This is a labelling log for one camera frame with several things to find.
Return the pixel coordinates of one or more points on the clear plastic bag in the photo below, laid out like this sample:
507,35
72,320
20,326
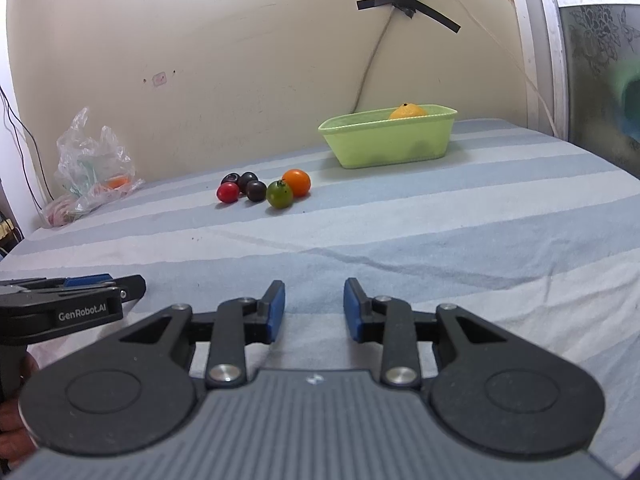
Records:
92,165

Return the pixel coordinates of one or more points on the pink plastic bag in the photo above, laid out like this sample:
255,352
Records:
60,212

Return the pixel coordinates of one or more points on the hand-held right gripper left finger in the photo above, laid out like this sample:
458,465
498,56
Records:
275,310

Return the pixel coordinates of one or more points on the person's left hand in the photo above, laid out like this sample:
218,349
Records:
12,430

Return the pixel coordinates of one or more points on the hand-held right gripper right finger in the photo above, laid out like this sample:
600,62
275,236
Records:
352,310

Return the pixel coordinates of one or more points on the patterned glass sliding door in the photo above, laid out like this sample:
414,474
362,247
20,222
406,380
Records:
600,35

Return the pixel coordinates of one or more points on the large yellow citrus fruit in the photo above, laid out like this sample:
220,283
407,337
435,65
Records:
407,111

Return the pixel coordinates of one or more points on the red cherry tomato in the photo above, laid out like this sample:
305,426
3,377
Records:
228,192

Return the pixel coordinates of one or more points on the small green tomato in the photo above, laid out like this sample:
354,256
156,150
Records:
279,194

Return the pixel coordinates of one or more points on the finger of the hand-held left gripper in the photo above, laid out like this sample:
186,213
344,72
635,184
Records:
132,287
87,279

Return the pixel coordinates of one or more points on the orange cherry tomato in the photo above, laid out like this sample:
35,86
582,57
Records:
297,182

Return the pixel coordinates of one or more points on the light green plastic basin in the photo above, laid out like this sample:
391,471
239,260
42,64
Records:
390,142

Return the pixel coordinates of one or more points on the dark purple cherry tomato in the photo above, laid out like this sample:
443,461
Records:
256,190
247,180
230,178

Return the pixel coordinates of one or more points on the blue striped bedsheet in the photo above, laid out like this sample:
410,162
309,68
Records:
450,240

